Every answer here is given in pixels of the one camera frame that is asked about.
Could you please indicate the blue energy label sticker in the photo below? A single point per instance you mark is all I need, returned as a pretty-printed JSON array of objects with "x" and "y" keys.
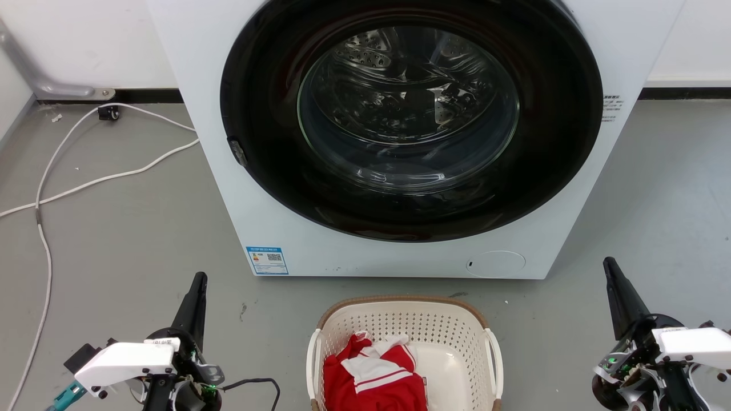
[{"x": 266, "y": 260}]

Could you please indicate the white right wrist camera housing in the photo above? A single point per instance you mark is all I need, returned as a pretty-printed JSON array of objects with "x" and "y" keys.
[{"x": 694, "y": 343}]

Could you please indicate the round white filter cover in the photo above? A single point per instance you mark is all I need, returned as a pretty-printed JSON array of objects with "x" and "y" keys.
[{"x": 495, "y": 264}]

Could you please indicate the red and white garment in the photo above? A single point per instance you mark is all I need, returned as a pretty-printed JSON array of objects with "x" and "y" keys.
[{"x": 371, "y": 382}]

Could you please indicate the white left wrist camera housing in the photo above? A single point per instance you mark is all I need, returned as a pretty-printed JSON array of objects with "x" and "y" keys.
[{"x": 125, "y": 361}]

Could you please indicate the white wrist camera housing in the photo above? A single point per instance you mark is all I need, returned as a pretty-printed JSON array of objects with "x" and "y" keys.
[
  {"x": 694, "y": 343},
  {"x": 125, "y": 361}
]

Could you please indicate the white perforated laundry basket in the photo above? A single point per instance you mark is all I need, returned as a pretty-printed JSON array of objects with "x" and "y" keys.
[{"x": 451, "y": 337}]

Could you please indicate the small black plug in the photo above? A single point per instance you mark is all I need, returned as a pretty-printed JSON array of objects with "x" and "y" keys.
[{"x": 108, "y": 112}]

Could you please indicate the white front-load washing machine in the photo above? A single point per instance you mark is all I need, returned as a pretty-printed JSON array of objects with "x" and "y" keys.
[{"x": 228, "y": 217}]

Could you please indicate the small printed text label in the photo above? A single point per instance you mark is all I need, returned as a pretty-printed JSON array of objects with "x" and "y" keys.
[{"x": 612, "y": 108}]

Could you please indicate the grey floor pipe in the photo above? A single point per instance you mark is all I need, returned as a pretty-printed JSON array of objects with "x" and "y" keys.
[{"x": 34, "y": 77}]

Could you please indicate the black round washer door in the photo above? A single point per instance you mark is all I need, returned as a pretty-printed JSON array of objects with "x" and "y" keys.
[{"x": 268, "y": 142}]

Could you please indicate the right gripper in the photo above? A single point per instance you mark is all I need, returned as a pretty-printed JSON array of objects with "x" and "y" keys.
[{"x": 634, "y": 371}]

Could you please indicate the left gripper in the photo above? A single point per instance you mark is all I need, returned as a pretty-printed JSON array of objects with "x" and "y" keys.
[{"x": 185, "y": 382}]

